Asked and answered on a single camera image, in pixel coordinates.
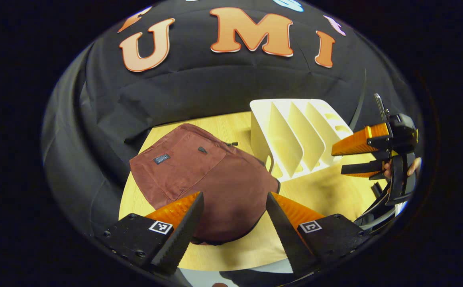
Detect white bookshelf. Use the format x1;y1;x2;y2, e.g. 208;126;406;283
250;99;353;183

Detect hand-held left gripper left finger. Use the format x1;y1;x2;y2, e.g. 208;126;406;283
96;192;205;275

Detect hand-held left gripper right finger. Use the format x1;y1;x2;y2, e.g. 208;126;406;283
266;191;370;279

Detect black backdrop cloth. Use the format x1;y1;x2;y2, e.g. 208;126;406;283
42;0;421;240

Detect black cables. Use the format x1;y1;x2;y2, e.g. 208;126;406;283
355;181;399;232

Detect maroon schoolbag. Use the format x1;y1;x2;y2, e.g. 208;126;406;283
129;124;281;246

